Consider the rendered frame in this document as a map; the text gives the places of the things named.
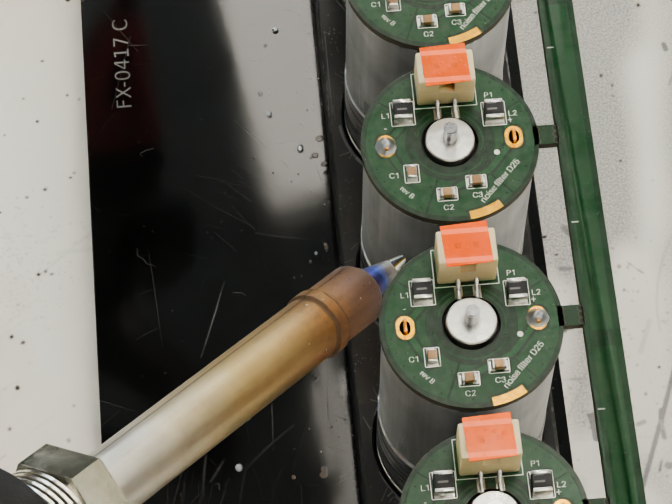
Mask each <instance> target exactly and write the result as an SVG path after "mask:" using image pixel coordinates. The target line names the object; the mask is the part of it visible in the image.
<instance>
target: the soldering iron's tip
mask: <svg viewBox="0 0 672 504"><path fill-rule="evenodd" d="M405 262H406V259H405V257H404V256H403V255H398V256H396V257H393V258H390V259H388V260H385V261H382V262H380V263H377V264H374V265H372V266H369V267H366V268H364V269H362V270H364V271H366V272H367V273H369V274H370V275H371V276H372V277H373V278H374V279H375V280H376V282H377V284H378V285H379V287H380V290H381V294H383V293H384V292H385V290H386V289H387V287H388V286H389V285H390V283H391V282H392V280H393V279H394V278H395V276H396V275H397V273H398V272H399V271H400V269H401V268H402V266H403V265H404V264H405Z"/></svg>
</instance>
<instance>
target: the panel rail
mask: <svg viewBox="0 0 672 504"><path fill-rule="evenodd" d="M537 7H538V15H539V22H540V29H541V36H542V43H543V50H544V58H545V65H546V72H547V79H548V86H549V93H550V100H551V108H552V115H553V122H554V125H540V126H537V128H536V126H535V127H534V128H536V129H537V130H538V135H539V139H538V138H537V137H538V136H537V137H536V138H537V139H538V140H537V139H536V140H534V142H537V141H539V148H553V147H557V151H558V158H559V165H560V172H561V179H562V186H563V193H564V201H565V208H566V215H567V222H568V229H569V236H570V244H571V251H572V258H573V265H574V272H575V279H576V286H577V294H578V301H579V304H578V305H565V306H560V308H561V307H562V310H561V311H562V312H563V313H562V314H563V315H562V316H563V318H564V323H563V324H564V329H576V328H582V329H583V337H584V344H585V351H586V358H587V365H588V372H589V379H590V387H591V394H592V401H593V408H594V415H595V422H596V430H597V437H598V444H599V451H600V458H601V465H602V472H603V480H604V487H605V494H606V498H595V499H587V500H588V503H589V504H646V498H645V491H644V484H643V477H642V471H641V464H640V457H639V450H638V443H637V437H636V430H635V423H634V416H633V409H632V403H631V396H630V389H629V382H628V375H627V369H626V362H625V355H624V348H623V341H622V335H621V328H620V321H619V314H618V307H617V301H616V294H615V287H614V280H613V273H612V267H611V260H610V253H609V246H608V239H607V233H606V226H605V219H604V212H603V205H602V199H601V192H600V185H599V178H598V171H597V165H596V158H595V151H594V144H593V137H592V131H591V124H590V117H589V110H588V103H587V97H586V90H585V83H584V76H583V69H582V63H581V56H580V49H579V42H578V35H577V29H576V22H575V15H574V8H573V1H572V0H537ZM536 129H535V130H536ZM560 316H561V314H560ZM560 316H559V315H558V317H560ZM562 316H561V317H562ZM562 320H563V319H562ZM562 320H561V321H562ZM561 321H560V323H561V324H562V322H561ZM563 324H562V325H563ZM562 325H560V326H562ZM587 500H585V501H587ZM586 503H587V502H586ZM588 503H587V504H588Z"/></svg>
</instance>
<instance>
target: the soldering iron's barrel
mask: <svg viewBox="0 0 672 504"><path fill-rule="evenodd" d="M381 309H382V294H381V290H380V287H379V285H378V284H377V282H376V280H375V279H374V278H373V277H372V276H371V275H370V274H369V273H367V272H366V271H364V270H362V269H360V268H356V267H352V266H341V267H338V268H337V269H335V270H334V271H333V272H331V273H330V274H329V275H327V276H326V277H325V278H323V279H322V280H321V281H319V282H318V283H317V284H315V285H314V286H312V287H311V288H310V289H308V290H304V291H302V292H300V293H299V294H298V295H296V296H295V297H294V298H292V299H291V300H290V301H289V302H288V304H287V306H286V307H284V308H283V309H282V310H280V311H279V312H278V313H276V314H275V315H274V316H272V317H271V318H270V319H268V320H267V321H266V322H264V323H263V324H262V325H260V326H259V327H258V328H256V329H255V330H254V331H252V332H251V333H250V334H248V335H247V336H246V337H244V338H243V339H242V340H240V341H239V342H238V343H236V344H235V345H234V346H232V347H231V348H230V349H228V350H227V351H226V352H224V353H223V354H222V355H220V356H219V357H218V358H216V359H215V360H214V361H212V362H211V363H210V364H208V365H207V366H206V367H204V368H203V369H202V370H200V371H199V372H198V373H196V374H195V375H194V376H192V377H191V378H190V379H188V380H187V381H186V382H184V383H183V384H182V385H180V386H179V387H177V388H176V389H175V390H173V391H172V392H171V393H169V394H168V395H167V396H165V397H164V398H163V399H161V400H160V401H159V402H157V403H156V404H155V405H153V406H152V407H151V408H149V409H148V410H147V411H145V412H144V413H143V414H141V415H140V416H139V417H137V418H136V419H135V420H133V421H132V422H131V423H129V424H128V425H127V426H125V427H124V428H123V429H121V430H120V431H119V432H117V433H116V434H115V435H113V436H112V437H111V438H109V439H108V440H107V441H105V442H104V443H103V444H101V445H100V446H99V447H97V448H96V449H95V450H93V451H92V452H91V453H89V454H88V455H86V454H83V453H79V452H75V451H72V450H68V449H65V448H61V447H57V446H54V445H50V444H47V443H46V444H45V445H43V446H42V447H40V448H39V449H38V450H36V451H35V452H34V453H32V454H31V455H29V456H28V457H27V458H25V459H24V460H23V461H21V462H20V463H19V464H18V465H17V469H16V472H14V473H13V474H12V475H14V476H15V477H17V478H18V479H20V480H21V481H23V482H24V483H25V484H27V485H28V486H29V487H31V488H32V489H33V490H34V491H35V492H36V493H37V494H38V495H40V496H41V497H42V498H43V499H44V500H45V501H46V502H47V503H48V504H142V503H144V502H145V501H146V500H147V499H149V498H150V497H151V496H153V495H154V494H155V493H156V492H158V491H159V490H160V489H161V488H163V487H164V486H165V485H167V484H168V483H169V482H170V481H172V480H173V479H174V478H175V477H177V476H178V475H179V474H181V473H182V472H183V471H184V470H186V469H187V468H188V467H189V466H191V465H192V464H193V463H195V462H196V461H197V460H198V459H200V458H201V457H202V456H203V455H205V454H206V453H207V452H209V451H210V450H211V449H212V448H214V447H215V446H216V445H217V444H219V443H220V442H221V441H223V440H224V439H225V438H226V437H228V436H229V435H230V434H231V433H233V432H234V431H235V430H237V429H238V428H239V427H240V426H242V425H243V424H244V423H245V422H247V421H248V420H249V419H250V418H252V417H253V416H254V415H256V414H257V413H258V412H259V411H261V410H262V409H263V408H264V407H266V406H267V405H268V404H270V403H271V402H272V401H273V400H275V399H276V398H277V397H278V396H280V395H281V394H282V393H284V392H285V391H286V390H287V389H289V388H290V387H291V386H292V385H294V384H295V383H296V382H298V381H299V380H300V379H301V378H303V377H304V376H305V375H306V374H308V373H309V372H310V371H312V370H313V369H314V368H315V367H317V366H318V365H319V364H320V363H322V362H323V361H324V360H326V359H327V358H331V357H333V356H335V355H336V354H337V353H338V352H340V351H341V350H342V349H343V348H345V347H346V345H347V344H348V342H349V341H350V340H351V339H352V338H354V337H355V336H356V335H357V334H359V333H360V332H361V331H362V330H364V329H365V328H366V327H368V326H369V325H370V324H371V323H373V322H374V321H375V320H376V319H377V318H378V317H379V315H380V313H381Z"/></svg>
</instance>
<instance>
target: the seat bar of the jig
mask: <svg viewBox="0 0 672 504"><path fill-rule="evenodd" d="M314 4H315V15H316V25H317V36H318V47H319V57H320V68H321V78H322V89H323V99H324V110H325V120H326V131H327V142H328V152H329V163H330V173H331V184H332V194H333V205H334V216H335V226H336V237H337V247H338V258H339V267H341V266H352V267H356V268H360V239H361V223H362V189H363V162H362V159H361V158H360V157H359V156H358V154H357V153H356V152H355V151H354V149H353V148H352V146H351V144H350V142H349V141H348V138H347V136H346V133H345V130H344V92H345V63H346V7H345V6H344V5H343V4H342V3H341V1H340V0H314ZM503 81H504V82H506V83H507V84H508V85H509V86H511V79H510V72H509V65H508V57H507V50H506V46H505V54H504V63H503ZM522 255H523V256H525V257H526V258H527V259H529V260H530V261H531V262H533V263H534V264H535V262H534V256H533V247H532V239H531V232H530V226H529V219H528V209H527V216H526V223H525V230H524V242H523V250H522ZM347 353H348V364H349V374H350V385H351V395H352V406H353V416H354V427H355V438H356V448H357V459H358V469H359V480H360V490H361V501H362V504H400V499H401V496H400V495H399V494H398V493H397V492H396V491H395V490H394V489H393V487H392V486H391V485H390V484H389V482H388V481H387V479H386V478H385V476H384V474H383V472H382V471H381V468H380V466H379V463H378V460H377V457H376V436H377V409H378V394H379V384H380V358H381V342H380V336H379V320H378V319H376V320H375V321H374V322H373V323H371V324H370V325H369V326H368V327H366V328H365V329H364V330H362V331H361V332H360V333H359V334H357V335H356V336H355V337H354V338H352V339H351V340H350V341H349V342H348V344H347ZM541 441H542V442H544V443H545V444H547V445H548V446H550V447H551V448H553V449H554V450H555V451H556V452H558V453H559V454H560V452H559V444H558V436H557V428H556V421H555V413H554V405H553V398H552V390H551V388H550V393H549V398H548V403H547V408H546V419H545V424H544V430H543V435H542V440H541Z"/></svg>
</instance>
